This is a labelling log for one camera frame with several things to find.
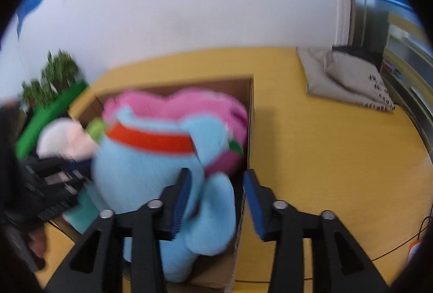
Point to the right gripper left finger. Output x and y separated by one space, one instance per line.
95 263

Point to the teal and pink plush doll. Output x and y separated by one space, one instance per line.
67 138

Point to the light blue plush toy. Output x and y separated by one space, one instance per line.
139 157

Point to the pink bear plush toy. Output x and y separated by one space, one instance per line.
183 105

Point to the person's left hand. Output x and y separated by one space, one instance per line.
38 242

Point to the potted green plant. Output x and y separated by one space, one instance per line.
60 70
31 92

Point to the brown cardboard box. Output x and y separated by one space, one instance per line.
209 273

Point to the grey canvas tote bag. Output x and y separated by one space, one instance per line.
343 77

